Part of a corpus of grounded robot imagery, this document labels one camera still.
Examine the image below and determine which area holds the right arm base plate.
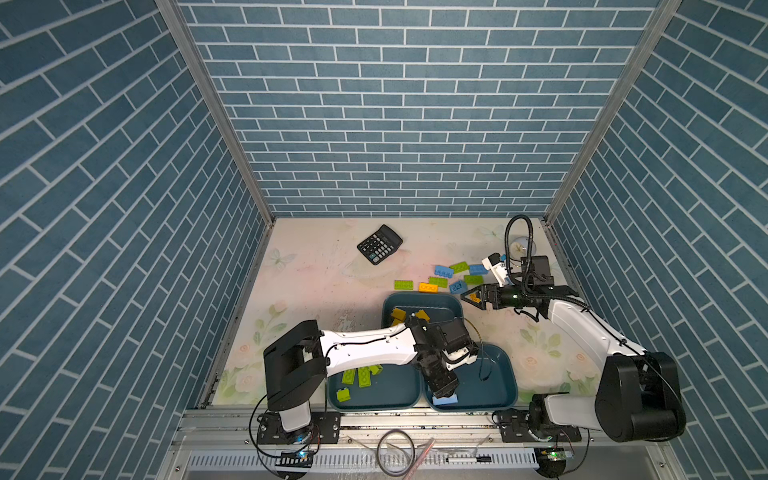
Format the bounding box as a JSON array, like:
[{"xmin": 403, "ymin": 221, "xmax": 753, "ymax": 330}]
[{"xmin": 491, "ymin": 408, "xmax": 582, "ymax": 443}]

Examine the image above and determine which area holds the coiled grey cable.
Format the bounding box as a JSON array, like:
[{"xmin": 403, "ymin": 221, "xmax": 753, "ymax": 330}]
[{"xmin": 376, "ymin": 428, "xmax": 417, "ymax": 478}]

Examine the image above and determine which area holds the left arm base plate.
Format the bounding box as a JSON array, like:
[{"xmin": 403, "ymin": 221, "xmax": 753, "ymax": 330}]
[{"xmin": 256, "ymin": 410, "xmax": 342, "ymax": 446}]

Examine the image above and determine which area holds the blue sloped lego brick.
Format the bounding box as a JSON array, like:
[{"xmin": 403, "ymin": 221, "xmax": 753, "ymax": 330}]
[{"xmin": 449, "ymin": 280, "xmax": 469, "ymax": 295}]

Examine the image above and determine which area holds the blue lego brick top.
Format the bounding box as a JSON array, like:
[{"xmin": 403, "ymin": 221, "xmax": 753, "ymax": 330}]
[{"xmin": 432, "ymin": 394, "xmax": 458, "ymax": 406}]

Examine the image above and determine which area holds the green lego plate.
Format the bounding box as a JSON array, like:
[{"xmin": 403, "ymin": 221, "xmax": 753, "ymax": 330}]
[
  {"xmin": 341, "ymin": 369, "xmax": 357, "ymax": 385},
  {"xmin": 450, "ymin": 261, "xmax": 470, "ymax": 274}
]

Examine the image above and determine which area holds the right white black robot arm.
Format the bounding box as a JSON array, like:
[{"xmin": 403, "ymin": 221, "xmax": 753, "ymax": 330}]
[{"xmin": 461, "ymin": 253, "xmax": 687, "ymax": 443}]

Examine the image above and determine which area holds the small yellow lego brick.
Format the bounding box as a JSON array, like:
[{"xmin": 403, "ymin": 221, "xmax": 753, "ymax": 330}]
[{"xmin": 414, "ymin": 310, "xmax": 430, "ymax": 322}]

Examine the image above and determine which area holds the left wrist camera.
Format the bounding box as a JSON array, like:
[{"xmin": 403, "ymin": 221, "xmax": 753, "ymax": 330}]
[{"xmin": 443, "ymin": 344, "xmax": 479, "ymax": 370}]

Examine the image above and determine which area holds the bottom left teal bin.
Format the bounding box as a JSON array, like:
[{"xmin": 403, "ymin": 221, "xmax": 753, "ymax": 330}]
[{"xmin": 327, "ymin": 365, "xmax": 422, "ymax": 412}]

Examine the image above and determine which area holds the black desk calculator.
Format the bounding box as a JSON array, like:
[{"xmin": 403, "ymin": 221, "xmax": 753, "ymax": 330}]
[{"xmin": 357, "ymin": 225, "xmax": 403, "ymax": 266}]

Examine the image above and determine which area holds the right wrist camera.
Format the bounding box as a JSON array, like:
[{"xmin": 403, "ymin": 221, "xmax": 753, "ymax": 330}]
[{"xmin": 481, "ymin": 253, "xmax": 510, "ymax": 287}]

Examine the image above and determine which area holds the top teal plastic bin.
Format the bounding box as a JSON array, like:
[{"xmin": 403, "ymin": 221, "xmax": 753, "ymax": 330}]
[{"xmin": 380, "ymin": 291, "xmax": 464, "ymax": 328}]

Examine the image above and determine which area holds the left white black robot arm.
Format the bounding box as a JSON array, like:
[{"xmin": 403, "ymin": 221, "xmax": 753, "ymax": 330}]
[{"xmin": 261, "ymin": 315, "xmax": 480, "ymax": 444}]

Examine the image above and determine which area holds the bottom right teal bin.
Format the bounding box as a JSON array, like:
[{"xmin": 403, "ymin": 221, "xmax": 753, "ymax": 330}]
[{"xmin": 422, "ymin": 344, "xmax": 518, "ymax": 412}]

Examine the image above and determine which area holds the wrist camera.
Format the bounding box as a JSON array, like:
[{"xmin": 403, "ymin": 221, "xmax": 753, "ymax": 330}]
[
  {"xmin": 443, "ymin": 344, "xmax": 479, "ymax": 370},
  {"xmin": 481, "ymin": 253, "xmax": 510, "ymax": 287}
]

